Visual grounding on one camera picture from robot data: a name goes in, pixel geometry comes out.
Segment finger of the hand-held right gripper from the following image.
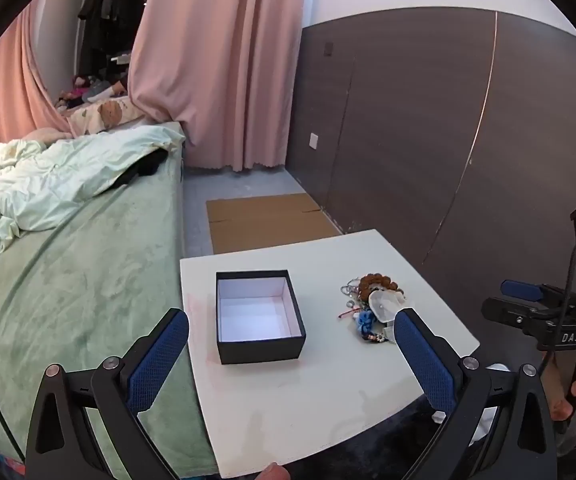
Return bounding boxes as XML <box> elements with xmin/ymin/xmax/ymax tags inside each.
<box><xmin>482</xmin><ymin>297</ymin><xmax>543</xmax><ymax>333</ymax></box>
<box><xmin>500</xmin><ymin>280</ymin><xmax>576</xmax><ymax>307</ymax></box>

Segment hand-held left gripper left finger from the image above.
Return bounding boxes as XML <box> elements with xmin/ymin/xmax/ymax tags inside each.
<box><xmin>25</xmin><ymin>308</ymin><xmax>190</xmax><ymax>480</ymax></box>

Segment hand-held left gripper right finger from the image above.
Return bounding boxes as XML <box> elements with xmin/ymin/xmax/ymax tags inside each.
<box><xmin>394</xmin><ymin>308</ymin><xmax>558</xmax><ymax>480</ymax></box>

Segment lion plush keychain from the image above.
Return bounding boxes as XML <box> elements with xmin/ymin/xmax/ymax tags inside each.
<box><xmin>359</xmin><ymin>273</ymin><xmax>399</xmax><ymax>297</ymax></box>

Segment black box with white inside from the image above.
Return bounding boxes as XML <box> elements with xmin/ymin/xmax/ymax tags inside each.
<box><xmin>216</xmin><ymin>270</ymin><xmax>307</xmax><ymax>366</ymax></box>

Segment bed with green sheet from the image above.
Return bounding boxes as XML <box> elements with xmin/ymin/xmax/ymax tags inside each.
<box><xmin>0</xmin><ymin>152</ymin><xmax>219</xmax><ymax>476</ymax></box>

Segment white square board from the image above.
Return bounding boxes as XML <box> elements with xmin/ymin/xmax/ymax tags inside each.
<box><xmin>179</xmin><ymin>228</ymin><xmax>481</xmax><ymax>479</ymax></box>

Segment flat brown cardboard sheet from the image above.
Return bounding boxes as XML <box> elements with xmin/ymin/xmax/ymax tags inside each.
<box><xmin>205</xmin><ymin>192</ymin><xmax>343</xmax><ymax>256</ymax></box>

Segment black garment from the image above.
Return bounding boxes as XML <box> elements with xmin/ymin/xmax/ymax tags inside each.
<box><xmin>115</xmin><ymin>150</ymin><xmax>169</xmax><ymax>188</ymax></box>

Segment light green duvet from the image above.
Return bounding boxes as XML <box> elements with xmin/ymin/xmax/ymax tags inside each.
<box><xmin>0</xmin><ymin>125</ymin><xmax>186</xmax><ymax>293</ymax></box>

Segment patterned cream pillow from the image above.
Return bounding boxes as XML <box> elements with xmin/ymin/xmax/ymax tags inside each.
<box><xmin>65</xmin><ymin>95</ymin><xmax>146</xmax><ymax>136</ymax></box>

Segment pile of colourful clothes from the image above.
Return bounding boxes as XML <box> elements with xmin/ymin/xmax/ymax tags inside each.
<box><xmin>55</xmin><ymin>74</ymin><xmax>131</xmax><ymax>111</ymax></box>

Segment large pink curtain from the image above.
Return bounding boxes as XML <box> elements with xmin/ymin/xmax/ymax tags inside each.
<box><xmin>128</xmin><ymin>0</ymin><xmax>303</xmax><ymax>173</ymax></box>

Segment narrow pink curtain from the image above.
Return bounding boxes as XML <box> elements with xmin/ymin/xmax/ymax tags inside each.
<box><xmin>0</xmin><ymin>7</ymin><xmax>76</xmax><ymax>143</ymax></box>

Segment hanging dark clothes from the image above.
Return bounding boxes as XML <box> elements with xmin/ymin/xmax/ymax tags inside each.
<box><xmin>75</xmin><ymin>0</ymin><xmax>156</xmax><ymax>76</ymax></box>

